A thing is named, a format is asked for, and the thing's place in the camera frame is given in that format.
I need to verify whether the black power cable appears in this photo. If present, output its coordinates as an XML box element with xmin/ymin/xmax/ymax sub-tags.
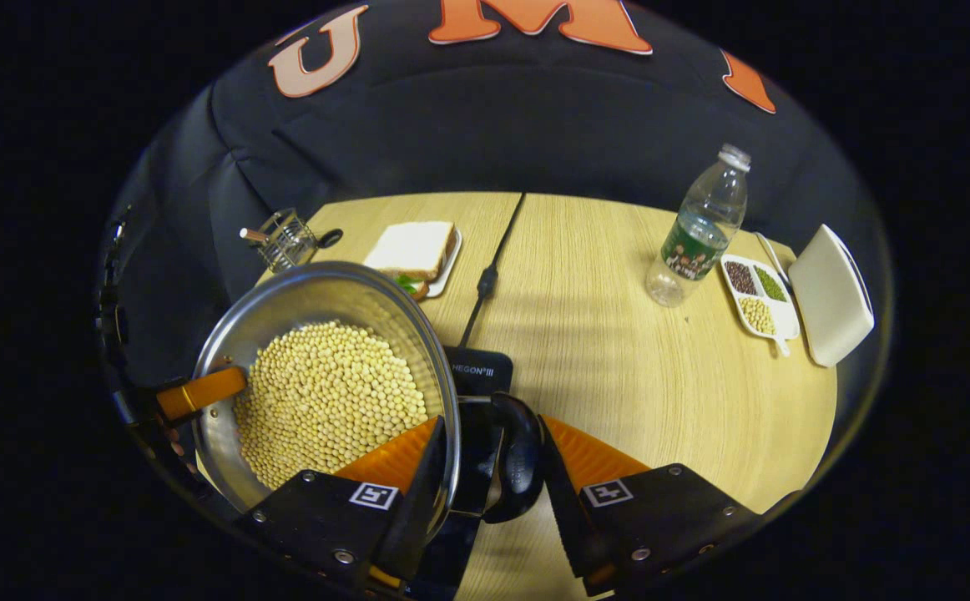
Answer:
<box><xmin>457</xmin><ymin>192</ymin><xmax>528</xmax><ymax>350</ymax></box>

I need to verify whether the white divided bean dish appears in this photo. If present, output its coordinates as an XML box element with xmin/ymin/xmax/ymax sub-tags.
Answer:
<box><xmin>719</xmin><ymin>254</ymin><xmax>801</xmax><ymax>358</ymax></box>

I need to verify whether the white toaster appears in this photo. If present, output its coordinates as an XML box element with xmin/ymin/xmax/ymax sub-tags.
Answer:
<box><xmin>788</xmin><ymin>224</ymin><xmax>876</xmax><ymax>368</ymax></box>

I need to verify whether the black induction cooktop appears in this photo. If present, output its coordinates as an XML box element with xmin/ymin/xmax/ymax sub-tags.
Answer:
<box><xmin>406</xmin><ymin>346</ymin><xmax>515</xmax><ymax>601</ymax></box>

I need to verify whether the white bread sandwich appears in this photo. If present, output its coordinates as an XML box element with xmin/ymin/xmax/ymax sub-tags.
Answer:
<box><xmin>364</xmin><ymin>220</ymin><xmax>457</xmax><ymax>301</ymax></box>

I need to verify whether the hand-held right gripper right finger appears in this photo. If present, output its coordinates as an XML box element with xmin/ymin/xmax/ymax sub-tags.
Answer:
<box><xmin>539</xmin><ymin>413</ymin><xmax>765</xmax><ymax>595</ymax></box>

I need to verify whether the clear plastic water bottle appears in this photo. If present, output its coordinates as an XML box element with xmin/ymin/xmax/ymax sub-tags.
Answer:
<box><xmin>645</xmin><ymin>144</ymin><xmax>751</xmax><ymax>308</ymax></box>

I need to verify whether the pile of yellow soybeans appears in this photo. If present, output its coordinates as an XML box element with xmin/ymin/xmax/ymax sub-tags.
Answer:
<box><xmin>233</xmin><ymin>320</ymin><xmax>429</xmax><ymax>492</ymax></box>

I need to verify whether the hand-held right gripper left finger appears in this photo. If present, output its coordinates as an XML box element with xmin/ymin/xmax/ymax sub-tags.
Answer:
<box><xmin>235</xmin><ymin>416</ymin><xmax>449</xmax><ymax>585</ymax></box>

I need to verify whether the metal wire rack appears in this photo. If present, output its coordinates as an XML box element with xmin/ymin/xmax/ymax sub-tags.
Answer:
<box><xmin>239</xmin><ymin>207</ymin><xmax>319</xmax><ymax>275</ymax></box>

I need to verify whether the steel pot with black handles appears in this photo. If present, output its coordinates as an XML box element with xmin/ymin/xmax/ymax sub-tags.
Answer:
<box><xmin>191</xmin><ymin>261</ymin><xmax>546</xmax><ymax>525</ymax></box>

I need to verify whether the small white plate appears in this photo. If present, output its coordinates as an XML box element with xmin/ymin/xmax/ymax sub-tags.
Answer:
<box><xmin>425</xmin><ymin>227</ymin><xmax>462</xmax><ymax>299</ymax></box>

